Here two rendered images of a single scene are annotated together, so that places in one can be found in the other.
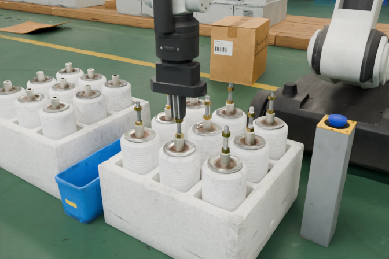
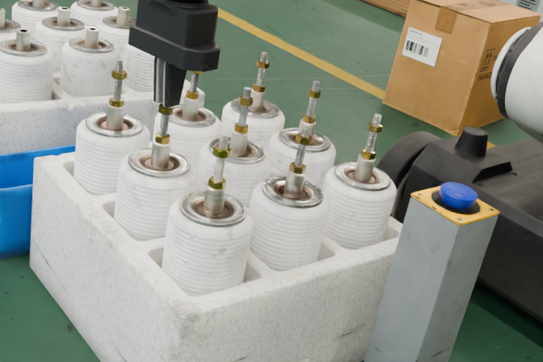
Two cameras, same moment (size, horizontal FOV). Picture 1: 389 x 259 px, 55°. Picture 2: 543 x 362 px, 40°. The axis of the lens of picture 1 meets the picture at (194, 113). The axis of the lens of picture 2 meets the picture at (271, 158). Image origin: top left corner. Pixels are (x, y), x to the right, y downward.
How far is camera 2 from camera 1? 0.30 m
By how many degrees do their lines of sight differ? 13
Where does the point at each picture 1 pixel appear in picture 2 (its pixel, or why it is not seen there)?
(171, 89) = (153, 45)
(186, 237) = (117, 322)
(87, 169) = not seen: hidden behind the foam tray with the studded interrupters
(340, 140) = (443, 233)
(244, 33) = (468, 28)
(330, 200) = (409, 351)
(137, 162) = (91, 169)
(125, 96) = not seen: hidden behind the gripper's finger
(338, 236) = not seen: outside the picture
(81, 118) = (67, 82)
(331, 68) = (524, 107)
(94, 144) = (71, 134)
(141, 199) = (74, 235)
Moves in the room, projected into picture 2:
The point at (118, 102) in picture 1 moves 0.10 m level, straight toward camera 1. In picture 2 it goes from (145, 75) to (129, 94)
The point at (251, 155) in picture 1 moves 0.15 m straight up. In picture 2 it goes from (278, 213) to (302, 93)
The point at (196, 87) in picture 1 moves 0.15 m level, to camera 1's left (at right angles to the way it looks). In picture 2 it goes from (191, 51) to (69, 18)
